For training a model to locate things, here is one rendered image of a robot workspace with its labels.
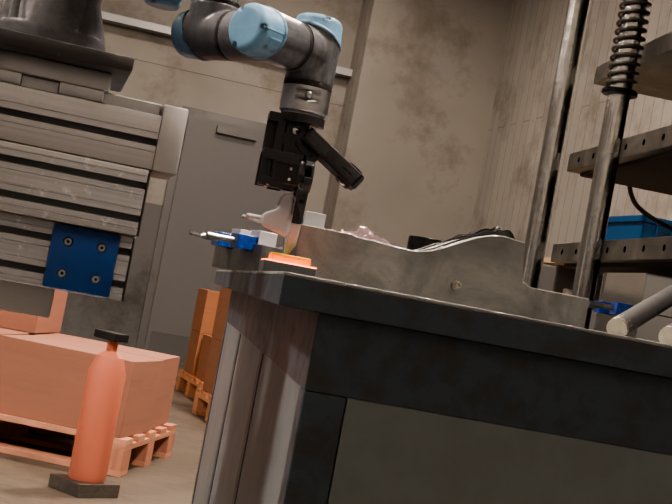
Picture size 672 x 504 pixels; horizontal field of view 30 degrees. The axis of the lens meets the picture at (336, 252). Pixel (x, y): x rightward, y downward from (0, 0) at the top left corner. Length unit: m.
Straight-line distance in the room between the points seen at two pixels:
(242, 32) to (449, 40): 9.19
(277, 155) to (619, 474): 0.71
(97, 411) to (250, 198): 6.79
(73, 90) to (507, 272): 0.80
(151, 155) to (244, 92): 9.29
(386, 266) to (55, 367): 2.85
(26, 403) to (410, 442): 3.45
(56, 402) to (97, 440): 0.59
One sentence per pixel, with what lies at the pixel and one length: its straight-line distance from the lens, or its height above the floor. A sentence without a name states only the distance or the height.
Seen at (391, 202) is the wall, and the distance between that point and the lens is 10.70.
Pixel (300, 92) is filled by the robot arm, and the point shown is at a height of 1.08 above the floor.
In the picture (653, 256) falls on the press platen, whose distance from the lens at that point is 2.77.
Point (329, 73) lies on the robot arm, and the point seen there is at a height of 1.11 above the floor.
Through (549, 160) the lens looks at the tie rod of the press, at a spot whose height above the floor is 1.26.
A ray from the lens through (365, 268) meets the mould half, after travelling 2.05.
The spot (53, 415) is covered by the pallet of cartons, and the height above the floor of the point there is 0.17.
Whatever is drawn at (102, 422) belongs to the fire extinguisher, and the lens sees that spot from 4.21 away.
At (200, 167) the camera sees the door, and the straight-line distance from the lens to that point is 10.80.
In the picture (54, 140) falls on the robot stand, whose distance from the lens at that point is 1.68.
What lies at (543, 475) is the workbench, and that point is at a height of 0.62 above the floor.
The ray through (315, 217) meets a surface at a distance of 2.10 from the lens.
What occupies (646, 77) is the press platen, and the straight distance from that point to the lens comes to 3.36.
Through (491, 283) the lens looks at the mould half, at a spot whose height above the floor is 0.85.
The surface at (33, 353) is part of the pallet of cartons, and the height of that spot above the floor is 0.38.
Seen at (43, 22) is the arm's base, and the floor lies 1.06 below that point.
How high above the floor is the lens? 0.78
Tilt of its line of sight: 2 degrees up
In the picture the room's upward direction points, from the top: 11 degrees clockwise
